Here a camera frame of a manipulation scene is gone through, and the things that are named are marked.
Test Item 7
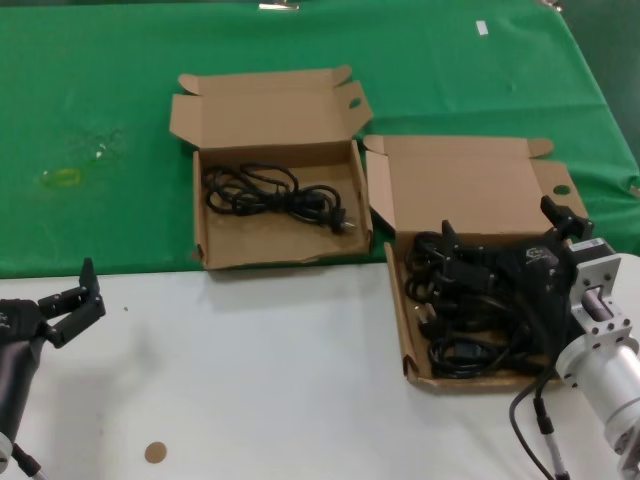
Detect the open cardboard box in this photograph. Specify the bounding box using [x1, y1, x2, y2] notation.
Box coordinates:
[168, 64, 375, 271]
[363, 133, 591, 394]

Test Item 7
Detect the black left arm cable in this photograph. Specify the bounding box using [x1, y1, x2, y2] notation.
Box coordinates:
[10, 442, 49, 480]

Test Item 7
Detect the green table cloth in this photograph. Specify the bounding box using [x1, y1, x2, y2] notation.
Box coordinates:
[0, 0, 640, 281]

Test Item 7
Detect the black power cable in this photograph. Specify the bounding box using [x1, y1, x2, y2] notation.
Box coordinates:
[405, 230, 454, 281]
[202, 163, 357, 236]
[405, 272, 531, 341]
[427, 329, 554, 382]

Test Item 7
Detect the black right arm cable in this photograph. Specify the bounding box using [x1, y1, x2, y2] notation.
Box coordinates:
[508, 369, 559, 480]

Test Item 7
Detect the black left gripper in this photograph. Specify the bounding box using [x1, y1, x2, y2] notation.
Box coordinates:
[0, 257, 108, 351]

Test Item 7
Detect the silver black connector plug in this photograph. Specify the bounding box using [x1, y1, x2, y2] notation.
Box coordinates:
[532, 397, 571, 480]

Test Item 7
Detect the yellow tape square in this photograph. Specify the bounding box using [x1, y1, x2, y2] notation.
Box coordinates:
[47, 168, 82, 189]

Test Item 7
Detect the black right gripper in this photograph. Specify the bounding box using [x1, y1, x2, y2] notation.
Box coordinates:
[440, 194, 595, 306]

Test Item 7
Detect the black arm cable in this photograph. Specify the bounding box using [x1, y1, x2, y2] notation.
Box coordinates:
[10, 442, 49, 480]
[508, 369, 559, 480]

